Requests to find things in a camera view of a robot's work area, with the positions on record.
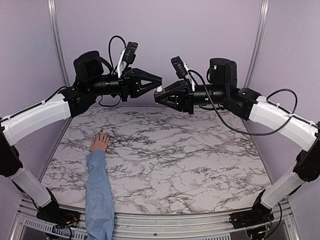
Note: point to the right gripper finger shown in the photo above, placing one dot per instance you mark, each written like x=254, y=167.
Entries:
x=173, y=89
x=171, y=102

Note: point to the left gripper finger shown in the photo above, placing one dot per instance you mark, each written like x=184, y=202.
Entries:
x=146, y=76
x=144, y=86

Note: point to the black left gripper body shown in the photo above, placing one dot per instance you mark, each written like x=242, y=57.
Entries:
x=124, y=81

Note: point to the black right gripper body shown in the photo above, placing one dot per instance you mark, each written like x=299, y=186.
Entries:
x=187, y=95

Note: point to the white cap with brush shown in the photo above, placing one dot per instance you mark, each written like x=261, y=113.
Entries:
x=159, y=89

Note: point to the red nail polish bottle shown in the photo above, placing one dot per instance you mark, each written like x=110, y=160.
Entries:
x=158, y=93

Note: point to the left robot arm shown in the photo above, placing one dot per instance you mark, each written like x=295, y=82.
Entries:
x=94, y=77

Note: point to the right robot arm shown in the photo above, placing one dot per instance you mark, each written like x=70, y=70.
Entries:
x=220, y=88

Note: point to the blue sleeved forearm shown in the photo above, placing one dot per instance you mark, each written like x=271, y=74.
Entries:
x=99, y=204

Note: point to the mannequin hand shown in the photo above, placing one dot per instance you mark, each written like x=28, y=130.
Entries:
x=100, y=143

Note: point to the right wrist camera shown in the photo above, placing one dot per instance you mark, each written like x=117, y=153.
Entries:
x=182, y=71

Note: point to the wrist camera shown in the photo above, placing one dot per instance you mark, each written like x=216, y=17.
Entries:
x=182, y=71
x=127, y=57

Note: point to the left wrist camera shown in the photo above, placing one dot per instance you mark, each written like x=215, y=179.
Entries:
x=127, y=57

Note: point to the right aluminium frame post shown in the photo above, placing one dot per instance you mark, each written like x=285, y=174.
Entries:
x=260, y=33

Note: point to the aluminium frame post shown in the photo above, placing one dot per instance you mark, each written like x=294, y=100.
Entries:
x=57, y=41
x=260, y=33

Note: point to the left aluminium frame post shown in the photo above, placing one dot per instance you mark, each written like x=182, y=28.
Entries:
x=57, y=41

